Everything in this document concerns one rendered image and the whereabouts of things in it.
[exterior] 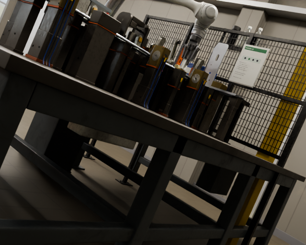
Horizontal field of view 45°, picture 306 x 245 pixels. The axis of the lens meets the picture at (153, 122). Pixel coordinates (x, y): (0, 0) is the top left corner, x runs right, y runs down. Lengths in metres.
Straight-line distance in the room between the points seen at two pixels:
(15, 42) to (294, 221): 3.34
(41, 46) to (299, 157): 3.26
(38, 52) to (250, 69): 1.72
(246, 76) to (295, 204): 1.83
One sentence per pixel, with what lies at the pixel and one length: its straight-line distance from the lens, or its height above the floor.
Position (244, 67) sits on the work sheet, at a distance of 2.93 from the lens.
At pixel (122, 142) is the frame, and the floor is 0.52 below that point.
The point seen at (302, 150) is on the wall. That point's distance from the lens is 4.31.
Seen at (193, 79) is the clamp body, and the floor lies 0.97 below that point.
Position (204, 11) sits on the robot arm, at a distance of 2.35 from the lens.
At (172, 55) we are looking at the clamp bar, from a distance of 2.62.
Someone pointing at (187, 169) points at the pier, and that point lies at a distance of 4.66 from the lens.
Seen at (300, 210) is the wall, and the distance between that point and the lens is 4.26.
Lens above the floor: 0.71
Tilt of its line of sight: 2 degrees down
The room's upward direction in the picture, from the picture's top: 24 degrees clockwise
